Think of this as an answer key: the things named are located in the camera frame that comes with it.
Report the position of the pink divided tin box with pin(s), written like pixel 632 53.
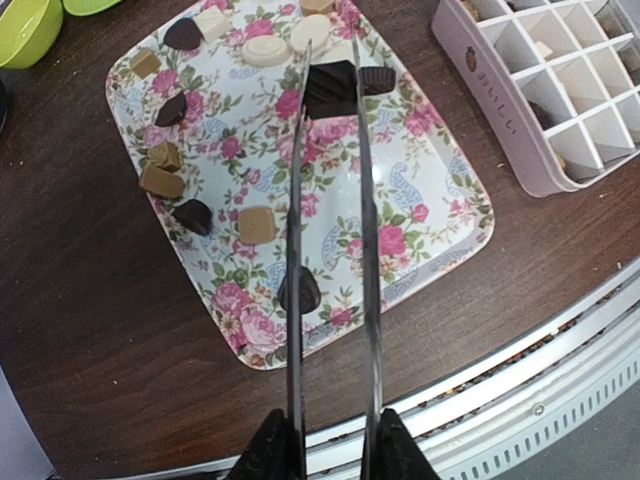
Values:
pixel 558 82

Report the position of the front aluminium rail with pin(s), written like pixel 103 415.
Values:
pixel 503 410

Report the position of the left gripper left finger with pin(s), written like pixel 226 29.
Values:
pixel 267 456

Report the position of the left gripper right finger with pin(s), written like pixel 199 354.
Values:
pixel 399 457

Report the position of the green bowl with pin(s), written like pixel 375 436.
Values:
pixel 29 28

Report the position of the black white bowl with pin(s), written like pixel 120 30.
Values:
pixel 3 106

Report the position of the green plate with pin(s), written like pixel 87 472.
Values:
pixel 84 8

